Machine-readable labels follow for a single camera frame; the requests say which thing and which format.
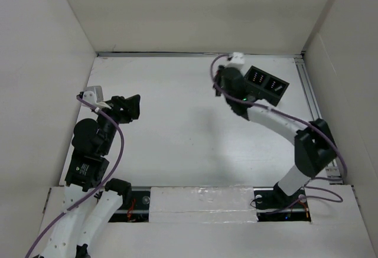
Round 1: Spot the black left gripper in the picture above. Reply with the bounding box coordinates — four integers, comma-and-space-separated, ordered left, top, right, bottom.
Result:
93, 93, 139, 154

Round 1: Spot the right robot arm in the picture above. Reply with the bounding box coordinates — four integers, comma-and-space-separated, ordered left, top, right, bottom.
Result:
212, 66, 339, 214

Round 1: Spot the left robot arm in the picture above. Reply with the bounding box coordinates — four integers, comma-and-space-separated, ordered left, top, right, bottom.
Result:
36, 89, 141, 257

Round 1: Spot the black two-compartment desk organizer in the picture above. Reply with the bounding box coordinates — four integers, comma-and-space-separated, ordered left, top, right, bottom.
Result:
243, 66, 289, 106

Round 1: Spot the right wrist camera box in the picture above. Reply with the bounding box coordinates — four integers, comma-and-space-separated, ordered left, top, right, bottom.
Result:
227, 52, 245, 68

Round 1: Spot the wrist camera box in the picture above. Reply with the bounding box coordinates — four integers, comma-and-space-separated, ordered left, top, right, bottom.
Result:
227, 52, 245, 68
78, 86, 103, 107

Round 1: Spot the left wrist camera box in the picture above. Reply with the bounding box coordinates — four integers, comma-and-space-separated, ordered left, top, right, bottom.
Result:
78, 86, 103, 107

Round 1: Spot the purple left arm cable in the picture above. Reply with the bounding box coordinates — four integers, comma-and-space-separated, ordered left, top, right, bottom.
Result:
25, 94, 125, 258

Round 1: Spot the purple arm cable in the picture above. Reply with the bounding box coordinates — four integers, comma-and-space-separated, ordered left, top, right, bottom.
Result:
25, 94, 125, 258
209, 53, 348, 214

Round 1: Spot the aluminium rail at back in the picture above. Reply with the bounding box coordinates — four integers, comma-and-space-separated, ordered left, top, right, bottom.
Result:
96, 51, 305, 57

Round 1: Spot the aluminium rail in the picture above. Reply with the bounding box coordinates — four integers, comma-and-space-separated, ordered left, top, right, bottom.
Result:
96, 51, 305, 57
294, 56, 344, 185

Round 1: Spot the front mounting rail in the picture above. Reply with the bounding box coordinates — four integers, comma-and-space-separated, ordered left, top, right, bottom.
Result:
110, 186, 311, 224

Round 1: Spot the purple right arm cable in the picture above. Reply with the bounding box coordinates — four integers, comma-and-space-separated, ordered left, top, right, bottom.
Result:
209, 53, 348, 214

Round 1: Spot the aluminium rail at right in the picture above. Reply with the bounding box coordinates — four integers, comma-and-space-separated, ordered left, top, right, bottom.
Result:
294, 56, 344, 185

